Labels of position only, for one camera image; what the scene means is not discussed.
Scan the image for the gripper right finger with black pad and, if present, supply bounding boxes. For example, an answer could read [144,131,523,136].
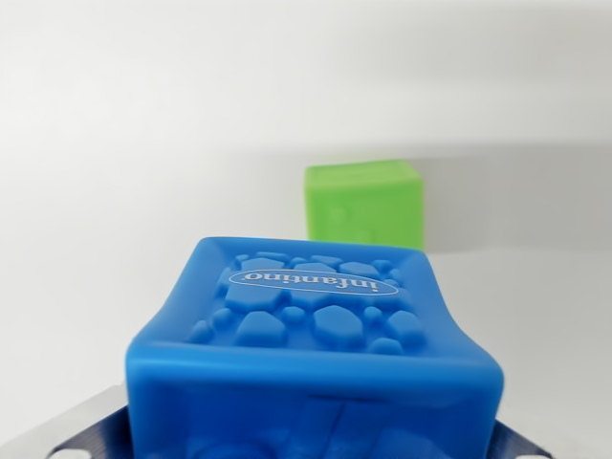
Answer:
[486,414,557,459]

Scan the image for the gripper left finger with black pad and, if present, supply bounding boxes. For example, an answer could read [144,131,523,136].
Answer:
[7,381,130,459]

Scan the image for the blue rubber Infantino cube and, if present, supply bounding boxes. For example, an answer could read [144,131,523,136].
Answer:
[122,235,508,459]

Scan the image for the green rubber cube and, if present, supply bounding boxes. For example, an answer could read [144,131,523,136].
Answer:
[304,160,426,253]

